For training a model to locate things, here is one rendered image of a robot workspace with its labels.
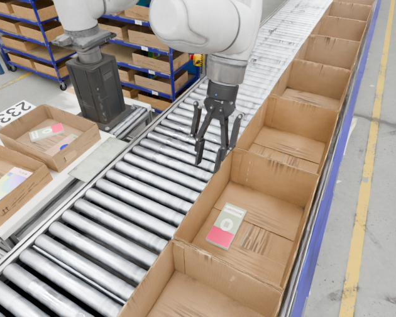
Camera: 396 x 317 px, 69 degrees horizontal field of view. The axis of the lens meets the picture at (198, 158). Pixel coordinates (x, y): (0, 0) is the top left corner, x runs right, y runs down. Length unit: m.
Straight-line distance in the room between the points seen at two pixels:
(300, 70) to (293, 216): 0.87
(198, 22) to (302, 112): 0.87
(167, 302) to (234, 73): 0.61
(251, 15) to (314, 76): 1.04
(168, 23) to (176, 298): 0.67
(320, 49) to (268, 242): 1.37
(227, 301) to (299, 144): 0.74
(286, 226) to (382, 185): 1.75
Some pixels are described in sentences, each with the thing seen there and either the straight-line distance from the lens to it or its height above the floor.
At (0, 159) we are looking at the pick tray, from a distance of 1.65.
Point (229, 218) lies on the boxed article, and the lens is 0.97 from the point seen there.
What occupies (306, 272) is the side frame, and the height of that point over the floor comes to 0.91.
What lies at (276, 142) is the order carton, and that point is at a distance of 1.30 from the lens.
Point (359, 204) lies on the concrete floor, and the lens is 2.44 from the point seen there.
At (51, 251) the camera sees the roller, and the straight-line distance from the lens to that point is 1.21.
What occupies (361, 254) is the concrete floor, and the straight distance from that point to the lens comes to 2.18.
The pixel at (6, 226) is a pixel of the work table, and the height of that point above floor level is 0.75.
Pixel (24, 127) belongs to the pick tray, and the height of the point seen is 0.79.
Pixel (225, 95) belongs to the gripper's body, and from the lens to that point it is 0.69.
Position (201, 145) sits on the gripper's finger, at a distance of 0.77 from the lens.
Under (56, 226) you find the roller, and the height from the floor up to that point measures 0.75.
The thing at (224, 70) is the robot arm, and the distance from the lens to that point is 0.67.
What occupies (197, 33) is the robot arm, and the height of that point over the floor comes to 1.52.
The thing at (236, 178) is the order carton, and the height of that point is 0.91.
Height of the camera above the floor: 1.69
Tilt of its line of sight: 43 degrees down
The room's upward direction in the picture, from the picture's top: straight up
